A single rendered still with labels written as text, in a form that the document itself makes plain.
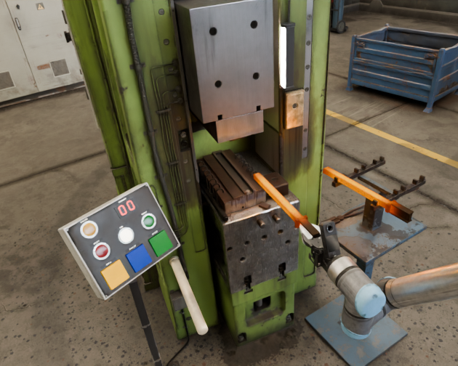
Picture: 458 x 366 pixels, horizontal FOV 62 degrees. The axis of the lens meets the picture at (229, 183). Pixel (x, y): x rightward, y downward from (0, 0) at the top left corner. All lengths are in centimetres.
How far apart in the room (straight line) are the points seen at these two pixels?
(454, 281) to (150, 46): 119
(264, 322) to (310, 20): 155
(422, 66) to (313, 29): 339
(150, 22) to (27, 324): 206
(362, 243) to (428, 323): 92
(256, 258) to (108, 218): 77
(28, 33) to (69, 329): 473
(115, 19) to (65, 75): 528
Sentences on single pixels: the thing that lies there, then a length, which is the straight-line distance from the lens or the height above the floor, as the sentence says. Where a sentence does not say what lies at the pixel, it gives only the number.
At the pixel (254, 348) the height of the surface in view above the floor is 0.
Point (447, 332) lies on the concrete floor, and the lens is 260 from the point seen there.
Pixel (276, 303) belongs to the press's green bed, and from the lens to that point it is 228.
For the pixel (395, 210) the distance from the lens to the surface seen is 160.
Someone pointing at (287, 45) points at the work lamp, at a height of 156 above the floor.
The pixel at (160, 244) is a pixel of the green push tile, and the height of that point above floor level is 101.
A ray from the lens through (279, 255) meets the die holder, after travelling 193.
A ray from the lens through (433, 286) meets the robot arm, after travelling 118.
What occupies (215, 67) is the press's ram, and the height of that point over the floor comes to 156.
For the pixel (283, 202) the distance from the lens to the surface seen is 147.
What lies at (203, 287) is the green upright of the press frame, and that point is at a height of 36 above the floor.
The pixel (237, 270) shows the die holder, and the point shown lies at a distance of 187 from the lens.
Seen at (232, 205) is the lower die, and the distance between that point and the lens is 169.
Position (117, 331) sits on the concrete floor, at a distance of 257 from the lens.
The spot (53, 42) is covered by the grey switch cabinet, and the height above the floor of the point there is 76.
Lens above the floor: 197
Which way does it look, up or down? 34 degrees down
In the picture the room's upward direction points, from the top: 5 degrees counter-clockwise
